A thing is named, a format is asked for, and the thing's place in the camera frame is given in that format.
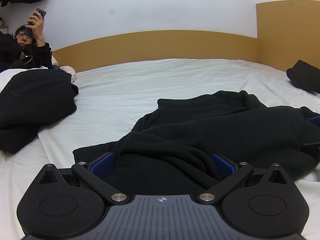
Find black fleece garment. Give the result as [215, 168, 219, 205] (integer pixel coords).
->
[73, 91, 319, 196]

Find black folded garment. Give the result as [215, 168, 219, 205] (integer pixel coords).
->
[286, 60, 320, 93]

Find white bed sheet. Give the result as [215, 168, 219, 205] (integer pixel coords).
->
[1, 59, 319, 239]

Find wooden headboard panel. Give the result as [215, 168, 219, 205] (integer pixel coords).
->
[53, 0, 319, 72]

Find black garment pile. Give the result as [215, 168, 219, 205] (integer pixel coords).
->
[1, 68, 79, 154]

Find pink white pillow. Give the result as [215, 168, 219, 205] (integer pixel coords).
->
[52, 56, 76, 83]

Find person in black hoodie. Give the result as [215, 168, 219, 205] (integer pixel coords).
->
[1, 25, 53, 72]

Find dark smartphone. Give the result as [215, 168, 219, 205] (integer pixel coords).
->
[24, 8, 47, 38]

